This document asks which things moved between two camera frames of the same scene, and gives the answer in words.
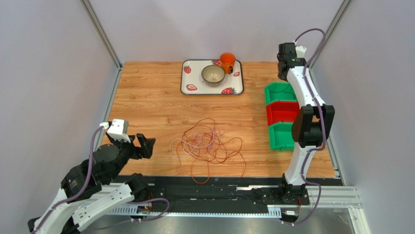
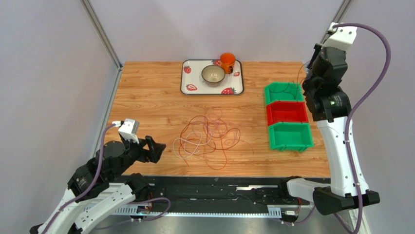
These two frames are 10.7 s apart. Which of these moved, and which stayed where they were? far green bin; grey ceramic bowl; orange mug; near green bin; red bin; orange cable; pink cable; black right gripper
Moved: orange cable; black right gripper; pink cable
Stayed: far green bin; grey ceramic bowl; red bin; near green bin; orange mug
